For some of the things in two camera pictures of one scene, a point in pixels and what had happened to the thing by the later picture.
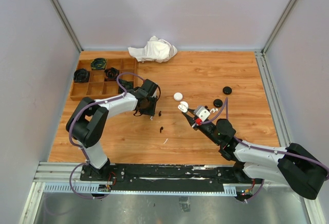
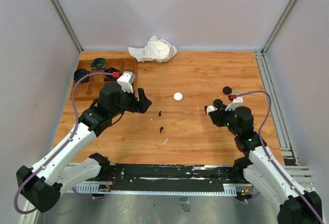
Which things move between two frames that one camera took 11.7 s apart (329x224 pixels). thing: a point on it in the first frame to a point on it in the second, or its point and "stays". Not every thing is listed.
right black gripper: (191, 120) to (217, 118)
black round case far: (227, 90) stays
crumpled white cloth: (157, 50) stays
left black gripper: (151, 111) to (141, 105)
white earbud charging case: (183, 106) to (211, 108)
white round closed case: (178, 96) stays
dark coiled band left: (81, 75) stays
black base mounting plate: (166, 178) stays
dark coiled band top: (98, 63) stays
